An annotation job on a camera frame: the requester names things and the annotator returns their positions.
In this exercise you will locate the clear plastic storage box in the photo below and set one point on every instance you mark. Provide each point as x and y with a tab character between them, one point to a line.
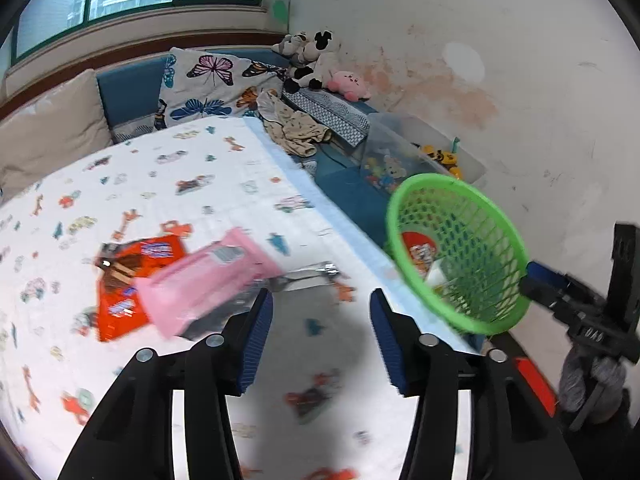
395	135

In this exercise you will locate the black white patterned mat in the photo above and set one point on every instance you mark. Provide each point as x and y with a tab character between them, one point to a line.
335	115

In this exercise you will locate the black white cow plush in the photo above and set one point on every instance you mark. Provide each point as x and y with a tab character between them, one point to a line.
310	55

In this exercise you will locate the green wall sticker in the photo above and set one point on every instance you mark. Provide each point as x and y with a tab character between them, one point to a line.
281	10

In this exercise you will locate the silver foil wrapper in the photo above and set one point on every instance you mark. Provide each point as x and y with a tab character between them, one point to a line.
310	275

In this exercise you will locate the yellow toy vehicle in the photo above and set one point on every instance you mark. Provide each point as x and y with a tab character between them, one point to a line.
440	155

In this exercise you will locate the person's right hand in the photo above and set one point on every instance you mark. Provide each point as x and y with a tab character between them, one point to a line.
575	375

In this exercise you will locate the red packet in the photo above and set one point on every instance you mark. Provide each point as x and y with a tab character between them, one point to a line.
417	252

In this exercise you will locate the pink plush toy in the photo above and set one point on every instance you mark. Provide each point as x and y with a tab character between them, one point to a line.
347	82

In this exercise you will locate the beige crumpled garment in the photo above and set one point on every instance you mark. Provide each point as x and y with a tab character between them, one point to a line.
295	130

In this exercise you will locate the white printed blanket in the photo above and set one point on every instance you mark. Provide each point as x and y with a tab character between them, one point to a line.
150	170

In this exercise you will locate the butterfly print pillow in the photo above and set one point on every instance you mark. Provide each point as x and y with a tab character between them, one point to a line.
210	80

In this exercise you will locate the pink packet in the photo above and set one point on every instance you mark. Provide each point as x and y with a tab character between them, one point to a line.
200	285

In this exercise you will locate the orange snack wrapper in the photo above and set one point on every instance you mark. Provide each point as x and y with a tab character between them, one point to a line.
120	310

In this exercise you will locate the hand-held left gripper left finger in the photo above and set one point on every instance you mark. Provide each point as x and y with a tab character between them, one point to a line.
257	340

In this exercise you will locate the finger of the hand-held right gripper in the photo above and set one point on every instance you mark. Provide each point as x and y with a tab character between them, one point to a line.
535	290
545	272

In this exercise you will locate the beige cushion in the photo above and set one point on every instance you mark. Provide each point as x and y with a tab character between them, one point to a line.
50	125

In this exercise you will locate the yellow green drink carton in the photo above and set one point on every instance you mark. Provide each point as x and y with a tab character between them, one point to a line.
442	280

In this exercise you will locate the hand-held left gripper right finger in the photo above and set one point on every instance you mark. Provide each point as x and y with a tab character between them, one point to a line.
387	345

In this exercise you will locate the green plastic mesh basket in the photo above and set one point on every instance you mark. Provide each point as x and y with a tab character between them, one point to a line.
480	240

